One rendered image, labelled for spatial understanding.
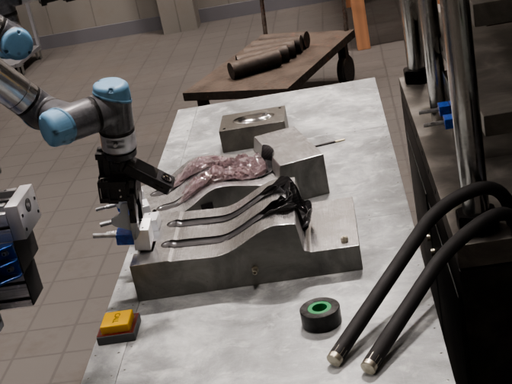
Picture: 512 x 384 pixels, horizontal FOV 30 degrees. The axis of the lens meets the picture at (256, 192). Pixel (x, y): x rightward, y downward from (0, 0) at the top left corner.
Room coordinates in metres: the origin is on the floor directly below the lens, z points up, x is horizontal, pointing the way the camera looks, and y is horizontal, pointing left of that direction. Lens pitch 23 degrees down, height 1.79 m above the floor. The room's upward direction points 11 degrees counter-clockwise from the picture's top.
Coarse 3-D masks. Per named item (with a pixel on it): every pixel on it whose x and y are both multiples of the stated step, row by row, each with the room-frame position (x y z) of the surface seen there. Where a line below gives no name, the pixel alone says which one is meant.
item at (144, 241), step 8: (144, 224) 1.95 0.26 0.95; (112, 232) 1.97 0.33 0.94; (120, 232) 1.95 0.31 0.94; (128, 232) 1.95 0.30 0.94; (144, 232) 1.93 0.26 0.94; (152, 232) 1.98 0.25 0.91; (120, 240) 1.94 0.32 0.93; (128, 240) 1.94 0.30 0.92; (136, 240) 1.94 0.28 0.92; (144, 240) 1.93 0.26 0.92; (152, 240) 1.97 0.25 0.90; (136, 248) 1.94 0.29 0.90; (144, 248) 1.94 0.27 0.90
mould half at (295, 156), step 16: (288, 128) 2.51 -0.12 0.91; (256, 144) 2.47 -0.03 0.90; (272, 144) 2.41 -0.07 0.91; (288, 144) 2.38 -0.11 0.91; (304, 144) 2.36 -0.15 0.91; (192, 160) 2.45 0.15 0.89; (272, 160) 2.31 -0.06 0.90; (288, 160) 2.27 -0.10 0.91; (304, 160) 2.26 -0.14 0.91; (320, 160) 2.26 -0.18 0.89; (176, 176) 2.42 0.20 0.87; (192, 176) 2.35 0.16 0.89; (272, 176) 2.28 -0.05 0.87; (288, 176) 2.25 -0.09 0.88; (304, 176) 2.25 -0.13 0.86; (320, 176) 2.26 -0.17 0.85; (144, 192) 2.39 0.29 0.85; (176, 192) 2.33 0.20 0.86; (208, 192) 2.21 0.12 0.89; (224, 192) 2.22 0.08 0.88; (240, 192) 2.22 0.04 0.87; (304, 192) 2.25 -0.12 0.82; (320, 192) 2.26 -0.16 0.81; (176, 208) 2.23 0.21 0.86; (192, 208) 2.20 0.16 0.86
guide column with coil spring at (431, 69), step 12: (420, 0) 2.67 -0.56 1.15; (432, 0) 2.65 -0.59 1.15; (420, 12) 2.67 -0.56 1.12; (432, 12) 2.65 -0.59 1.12; (432, 24) 2.65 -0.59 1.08; (432, 36) 2.65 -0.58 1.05; (432, 48) 2.65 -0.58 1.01; (432, 60) 2.65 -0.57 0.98; (432, 72) 2.66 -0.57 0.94; (432, 84) 2.66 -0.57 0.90; (432, 96) 2.66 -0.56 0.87; (444, 96) 2.66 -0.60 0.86; (432, 120) 2.68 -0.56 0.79
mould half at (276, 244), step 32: (256, 192) 2.09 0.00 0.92; (224, 224) 2.02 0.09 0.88; (256, 224) 1.90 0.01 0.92; (288, 224) 1.84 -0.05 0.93; (320, 224) 1.96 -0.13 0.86; (352, 224) 1.93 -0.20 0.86; (160, 256) 1.90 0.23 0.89; (192, 256) 1.88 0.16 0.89; (224, 256) 1.86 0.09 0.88; (256, 256) 1.85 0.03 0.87; (288, 256) 1.84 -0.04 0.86; (320, 256) 1.83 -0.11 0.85; (352, 256) 1.83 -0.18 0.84; (160, 288) 1.88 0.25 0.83; (192, 288) 1.87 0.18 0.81; (224, 288) 1.86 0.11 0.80
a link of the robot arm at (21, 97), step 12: (0, 60) 1.91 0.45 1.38; (0, 72) 1.89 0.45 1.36; (12, 72) 1.91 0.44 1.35; (0, 84) 1.89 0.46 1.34; (12, 84) 1.90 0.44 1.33; (24, 84) 1.92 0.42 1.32; (0, 96) 1.90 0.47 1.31; (12, 96) 1.90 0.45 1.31; (24, 96) 1.91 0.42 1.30; (36, 96) 1.93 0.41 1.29; (48, 96) 1.95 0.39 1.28; (12, 108) 1.92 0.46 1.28; (24, 108) 1.91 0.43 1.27; (36, 108) 1.92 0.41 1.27; (24, 120) 1.95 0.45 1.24; (36, 120) 1.91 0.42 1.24
